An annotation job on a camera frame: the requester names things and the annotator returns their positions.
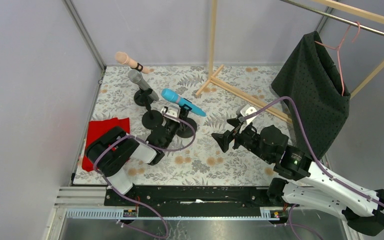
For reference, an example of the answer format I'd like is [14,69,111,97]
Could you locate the blue microphone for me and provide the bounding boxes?
[161,88,206,117]

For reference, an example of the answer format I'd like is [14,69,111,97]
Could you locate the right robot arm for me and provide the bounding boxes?
[211,104,384,237]

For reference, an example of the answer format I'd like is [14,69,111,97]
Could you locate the red folded shirt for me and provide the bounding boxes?
[81,117,131,173]

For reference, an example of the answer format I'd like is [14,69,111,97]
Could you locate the black mic stand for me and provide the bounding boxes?
[141,100,164,130]
[134,88,156,107]
[176,103,198,139]

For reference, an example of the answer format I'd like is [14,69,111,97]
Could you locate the grey microphone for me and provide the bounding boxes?
[128,69,160,102]

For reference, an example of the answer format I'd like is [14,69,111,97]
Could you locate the dark dotted hanging cloth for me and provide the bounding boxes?
[271,31,350,159]

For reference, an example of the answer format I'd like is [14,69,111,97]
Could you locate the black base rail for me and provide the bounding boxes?
[104,185,285,218]

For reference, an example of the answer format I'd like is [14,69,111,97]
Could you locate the pink wire hanger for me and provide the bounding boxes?
[314,21,361,96]

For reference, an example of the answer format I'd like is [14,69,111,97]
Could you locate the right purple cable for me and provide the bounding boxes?
[241,96,384,240]

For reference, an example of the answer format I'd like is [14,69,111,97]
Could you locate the floral table mat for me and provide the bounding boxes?
[92,66,277,186]

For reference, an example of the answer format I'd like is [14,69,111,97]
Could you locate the wooden clothes rack frame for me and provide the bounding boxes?
[195,0,384,125]

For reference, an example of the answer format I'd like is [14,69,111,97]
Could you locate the beige microphone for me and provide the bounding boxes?
[114,51,151,74]

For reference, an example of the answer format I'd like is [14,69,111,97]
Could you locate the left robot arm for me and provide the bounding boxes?
[84,106,196,195]

